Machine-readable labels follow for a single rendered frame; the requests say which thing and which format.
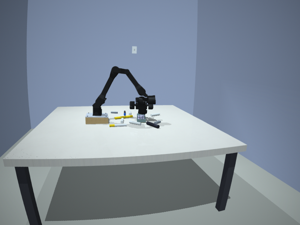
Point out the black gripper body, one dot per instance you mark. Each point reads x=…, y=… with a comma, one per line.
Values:
x=132, y=105

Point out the keyboard with white letter keys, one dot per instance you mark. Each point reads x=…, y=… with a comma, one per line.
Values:
x=141, y=118

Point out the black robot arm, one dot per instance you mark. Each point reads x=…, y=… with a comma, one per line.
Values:
x=97, y=111

